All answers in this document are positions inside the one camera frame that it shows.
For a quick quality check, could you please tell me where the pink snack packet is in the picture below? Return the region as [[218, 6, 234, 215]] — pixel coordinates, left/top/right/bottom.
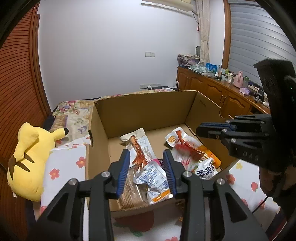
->
[[157, 159, 165, 169]]

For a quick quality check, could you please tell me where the brown cracker bar pack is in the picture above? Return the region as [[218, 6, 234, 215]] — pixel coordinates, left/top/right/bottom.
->
[[117, 168, 147, 210]]

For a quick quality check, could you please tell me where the yellow Pikachu plush toy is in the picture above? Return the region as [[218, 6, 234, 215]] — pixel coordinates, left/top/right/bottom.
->
[[7, 123, 69, 202]]

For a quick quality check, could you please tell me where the brown louvered wardrobe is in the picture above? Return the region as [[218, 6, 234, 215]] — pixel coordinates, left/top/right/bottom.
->
[[1, 4, 51, 240]]

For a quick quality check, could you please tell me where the beige curtain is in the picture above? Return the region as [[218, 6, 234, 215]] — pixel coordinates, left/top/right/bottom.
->
[[196, 0, 210, 65]]

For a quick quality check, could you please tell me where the folded clothes pile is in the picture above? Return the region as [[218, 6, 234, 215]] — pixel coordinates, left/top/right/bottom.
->
[[177, 54, 200, 67]]

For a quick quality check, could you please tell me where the white wall switch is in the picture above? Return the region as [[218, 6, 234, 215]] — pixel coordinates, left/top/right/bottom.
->
[[145, 52, 155, 58]]

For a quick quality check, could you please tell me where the brown cardboard box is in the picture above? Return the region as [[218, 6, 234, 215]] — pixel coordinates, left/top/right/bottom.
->
[[85, 90, 239, 212]]

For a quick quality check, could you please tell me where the grey window blind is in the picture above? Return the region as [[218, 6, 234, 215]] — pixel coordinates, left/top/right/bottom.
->
[[228, 1, 295, 85]]

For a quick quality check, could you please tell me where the white chicken feet snack pack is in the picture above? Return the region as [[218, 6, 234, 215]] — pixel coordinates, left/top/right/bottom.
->
[[120, 128, 156, 173]]

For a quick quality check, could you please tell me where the person's right hand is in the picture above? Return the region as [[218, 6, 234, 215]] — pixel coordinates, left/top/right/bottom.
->
[[259, 166, 295, 197]]

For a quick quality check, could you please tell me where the orange chicken feet snack pack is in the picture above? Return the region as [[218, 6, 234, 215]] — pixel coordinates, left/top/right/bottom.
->
[[166, 127, 221, 172]]

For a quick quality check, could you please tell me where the white floral strawberry bedsheet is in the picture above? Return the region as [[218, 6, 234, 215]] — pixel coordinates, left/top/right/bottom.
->
[[28, 150, 268, 240]]

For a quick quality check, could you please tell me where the small black tripod gadget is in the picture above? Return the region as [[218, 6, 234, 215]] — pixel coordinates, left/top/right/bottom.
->
[[253, 88, 265, 103]]

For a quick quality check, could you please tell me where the silver blue-print snack pouch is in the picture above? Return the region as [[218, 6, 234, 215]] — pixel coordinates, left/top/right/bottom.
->
[[133, 159, 173, 204]]

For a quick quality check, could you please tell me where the white wall air conditioner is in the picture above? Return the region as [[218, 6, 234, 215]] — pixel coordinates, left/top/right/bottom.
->
[[142, 0, 194, 11]]

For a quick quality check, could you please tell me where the white duck gizzard pouch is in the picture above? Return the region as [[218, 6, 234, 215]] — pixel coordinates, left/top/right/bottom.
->
[[194, 158, 218, 180]]

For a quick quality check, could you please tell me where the wooden sideboard cabinet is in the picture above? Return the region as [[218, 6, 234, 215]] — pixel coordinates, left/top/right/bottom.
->
[[177, 66, 270, 118]]

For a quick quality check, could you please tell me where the blue box on cabinet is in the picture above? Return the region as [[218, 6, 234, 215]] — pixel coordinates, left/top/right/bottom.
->
[[205, 62, 218, 73]]

